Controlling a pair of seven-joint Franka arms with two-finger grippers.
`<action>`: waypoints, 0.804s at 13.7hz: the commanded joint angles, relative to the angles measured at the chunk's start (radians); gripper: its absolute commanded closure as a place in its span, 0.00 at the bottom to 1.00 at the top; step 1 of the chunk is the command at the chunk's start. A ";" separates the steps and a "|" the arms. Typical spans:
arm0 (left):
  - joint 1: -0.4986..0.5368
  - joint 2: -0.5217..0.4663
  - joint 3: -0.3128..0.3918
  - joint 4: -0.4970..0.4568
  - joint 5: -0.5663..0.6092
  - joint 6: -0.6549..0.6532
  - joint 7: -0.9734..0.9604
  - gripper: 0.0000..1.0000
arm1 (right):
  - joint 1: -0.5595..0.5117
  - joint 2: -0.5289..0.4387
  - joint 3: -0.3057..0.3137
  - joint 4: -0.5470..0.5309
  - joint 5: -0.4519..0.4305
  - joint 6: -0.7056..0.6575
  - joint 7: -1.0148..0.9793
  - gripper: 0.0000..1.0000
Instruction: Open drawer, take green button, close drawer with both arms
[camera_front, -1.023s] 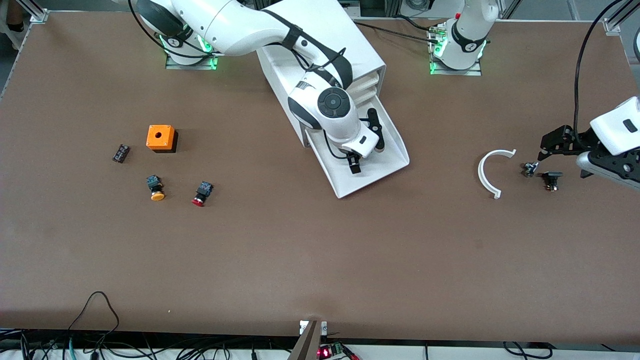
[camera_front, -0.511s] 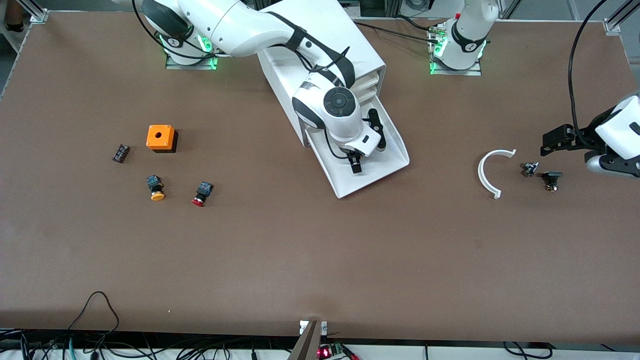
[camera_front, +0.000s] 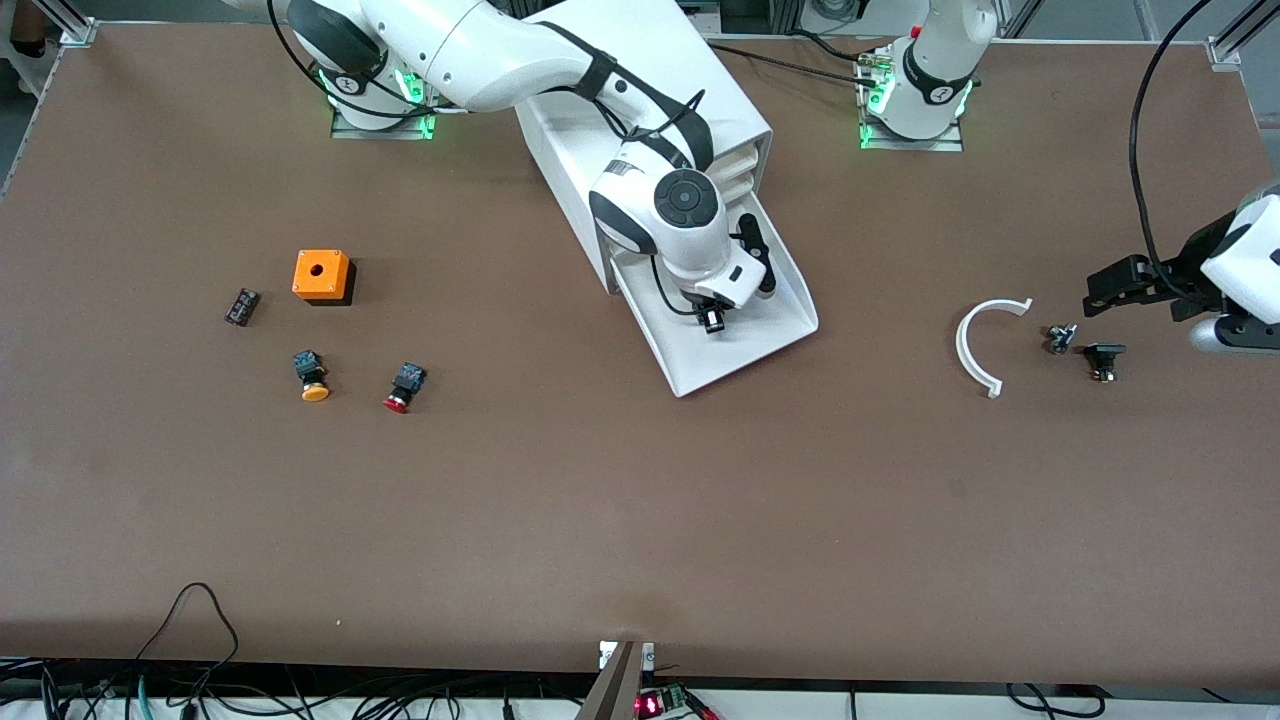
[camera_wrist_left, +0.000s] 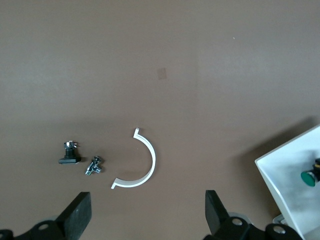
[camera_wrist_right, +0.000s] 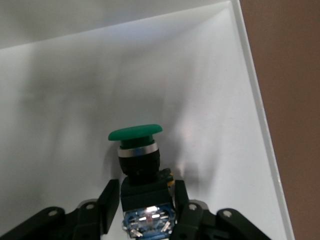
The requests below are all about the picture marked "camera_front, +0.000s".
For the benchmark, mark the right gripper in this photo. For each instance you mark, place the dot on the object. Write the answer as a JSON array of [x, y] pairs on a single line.
[[713, 318]]

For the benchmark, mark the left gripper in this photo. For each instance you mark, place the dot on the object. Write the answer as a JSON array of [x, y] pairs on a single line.
[[1187, 263]]

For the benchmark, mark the white plastic drawer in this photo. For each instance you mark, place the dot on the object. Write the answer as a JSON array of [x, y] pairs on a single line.
[[742, 158], [742, 185], [740, 350]]

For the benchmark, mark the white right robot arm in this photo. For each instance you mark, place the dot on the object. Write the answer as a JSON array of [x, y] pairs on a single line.
[[480, 50]]

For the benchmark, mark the red mushroom push button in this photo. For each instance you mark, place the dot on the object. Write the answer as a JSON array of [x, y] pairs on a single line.
[[404, 388]]

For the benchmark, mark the orange button box with hole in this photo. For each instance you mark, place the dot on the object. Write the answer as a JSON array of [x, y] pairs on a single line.
[[322, 274]]

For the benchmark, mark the orange mushroom push button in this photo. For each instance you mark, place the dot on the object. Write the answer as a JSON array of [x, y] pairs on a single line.
[[314, 380]]

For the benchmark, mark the white curved plastic arc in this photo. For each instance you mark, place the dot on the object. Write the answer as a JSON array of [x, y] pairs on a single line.
[[965, 355]]

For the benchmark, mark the circuit board with red display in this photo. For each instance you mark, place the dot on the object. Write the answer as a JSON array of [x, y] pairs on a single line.
[[665, 702]]

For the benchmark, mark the small black terminal block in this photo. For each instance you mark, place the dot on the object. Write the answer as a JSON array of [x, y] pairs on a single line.
[[242, 307]]

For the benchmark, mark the black flat switch part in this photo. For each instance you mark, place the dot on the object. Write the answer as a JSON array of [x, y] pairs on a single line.
[[1104, 355]]

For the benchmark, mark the small black silver switch part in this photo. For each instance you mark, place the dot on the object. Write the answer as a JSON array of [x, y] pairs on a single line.
[[1060, 338]]

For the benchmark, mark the white drawer cabinet grey frame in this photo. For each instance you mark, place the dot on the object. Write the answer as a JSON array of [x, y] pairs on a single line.
[[560, 160]]

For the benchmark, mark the aluminium frame profile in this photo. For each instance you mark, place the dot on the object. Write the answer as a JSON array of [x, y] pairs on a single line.
[[70, 25], [1230, 45]]

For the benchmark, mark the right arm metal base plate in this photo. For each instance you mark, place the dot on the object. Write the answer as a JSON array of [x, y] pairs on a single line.
[[380, 130]]

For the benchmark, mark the grey metal camera bracket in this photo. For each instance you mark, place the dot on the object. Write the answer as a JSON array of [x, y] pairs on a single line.
[[615, 685]]

